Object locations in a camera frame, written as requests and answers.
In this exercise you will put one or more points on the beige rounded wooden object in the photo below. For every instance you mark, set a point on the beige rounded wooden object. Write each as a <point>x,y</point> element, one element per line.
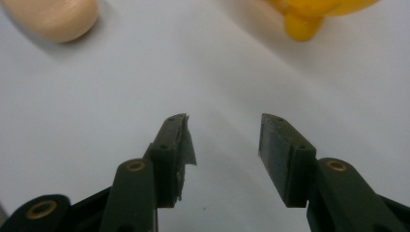
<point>54,17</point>

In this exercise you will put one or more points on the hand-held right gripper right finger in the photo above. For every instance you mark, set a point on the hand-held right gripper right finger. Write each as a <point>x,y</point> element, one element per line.
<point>290,167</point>

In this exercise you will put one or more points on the yellow plastic toy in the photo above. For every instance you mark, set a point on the yellow plastic toy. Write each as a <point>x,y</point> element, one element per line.
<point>306,16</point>

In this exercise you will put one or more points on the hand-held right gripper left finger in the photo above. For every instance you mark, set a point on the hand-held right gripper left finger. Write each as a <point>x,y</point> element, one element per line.
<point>164,167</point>

